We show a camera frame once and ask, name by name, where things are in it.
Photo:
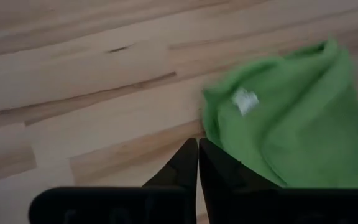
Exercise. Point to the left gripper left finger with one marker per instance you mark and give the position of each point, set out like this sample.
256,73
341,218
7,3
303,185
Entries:
120,207

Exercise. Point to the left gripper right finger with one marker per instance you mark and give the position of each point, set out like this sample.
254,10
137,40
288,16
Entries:
275,207

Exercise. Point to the dark green microfiber towel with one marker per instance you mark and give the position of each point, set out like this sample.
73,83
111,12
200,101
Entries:
297,124

